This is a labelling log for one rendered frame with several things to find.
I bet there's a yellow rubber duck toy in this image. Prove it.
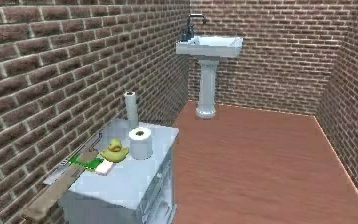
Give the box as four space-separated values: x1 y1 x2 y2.
99 138 130 164

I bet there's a tall white paper towel roll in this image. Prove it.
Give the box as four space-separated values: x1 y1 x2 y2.
123 91 140 130

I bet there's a white toilet paper roll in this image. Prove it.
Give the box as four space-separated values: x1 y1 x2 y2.
128 126 154 161

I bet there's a dark metal faucet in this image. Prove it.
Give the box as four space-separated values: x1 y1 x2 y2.
179 13 208 43

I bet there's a white cabinet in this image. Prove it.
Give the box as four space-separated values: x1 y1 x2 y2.
42 118 180 224

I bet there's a pink soap bar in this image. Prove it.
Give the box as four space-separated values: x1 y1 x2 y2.
94 159 116 177

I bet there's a tan wooden plank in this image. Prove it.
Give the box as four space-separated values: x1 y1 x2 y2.
21 150 99 222

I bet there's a white pedestal sink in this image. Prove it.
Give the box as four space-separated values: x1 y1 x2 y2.
175 34 244 120

